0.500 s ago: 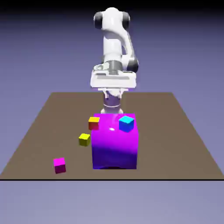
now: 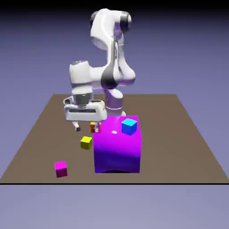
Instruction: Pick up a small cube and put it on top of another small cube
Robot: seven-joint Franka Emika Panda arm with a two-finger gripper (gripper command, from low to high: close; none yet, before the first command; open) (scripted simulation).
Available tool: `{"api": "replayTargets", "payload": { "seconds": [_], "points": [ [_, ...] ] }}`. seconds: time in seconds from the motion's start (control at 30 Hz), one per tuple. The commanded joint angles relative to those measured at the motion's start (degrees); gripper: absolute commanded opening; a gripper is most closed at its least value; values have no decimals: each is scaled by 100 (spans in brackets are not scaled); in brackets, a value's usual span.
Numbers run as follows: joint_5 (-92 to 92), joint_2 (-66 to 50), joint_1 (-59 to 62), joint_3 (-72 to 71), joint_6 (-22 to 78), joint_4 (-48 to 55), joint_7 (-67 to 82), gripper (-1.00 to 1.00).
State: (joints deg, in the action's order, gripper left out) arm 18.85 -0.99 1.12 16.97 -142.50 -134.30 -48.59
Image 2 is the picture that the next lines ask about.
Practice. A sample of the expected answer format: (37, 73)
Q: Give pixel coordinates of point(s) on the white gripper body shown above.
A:
(84, 116)

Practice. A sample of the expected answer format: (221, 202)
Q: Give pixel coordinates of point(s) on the small red cube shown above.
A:
(92, 128)

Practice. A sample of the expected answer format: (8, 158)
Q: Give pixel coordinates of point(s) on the large magenta box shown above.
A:
(117, 150)

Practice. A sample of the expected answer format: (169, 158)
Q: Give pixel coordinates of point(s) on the small magenta cube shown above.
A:
(61, 169)

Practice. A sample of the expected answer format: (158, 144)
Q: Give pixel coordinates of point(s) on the small cyan cube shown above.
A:
(129, 126)

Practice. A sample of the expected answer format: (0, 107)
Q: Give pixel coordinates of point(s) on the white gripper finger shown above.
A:
(97, 128)
(76, 126)

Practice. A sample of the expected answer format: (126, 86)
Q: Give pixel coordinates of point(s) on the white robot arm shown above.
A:
(100, 32)

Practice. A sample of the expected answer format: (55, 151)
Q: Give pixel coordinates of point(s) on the small yellow cube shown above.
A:
(86, 143)

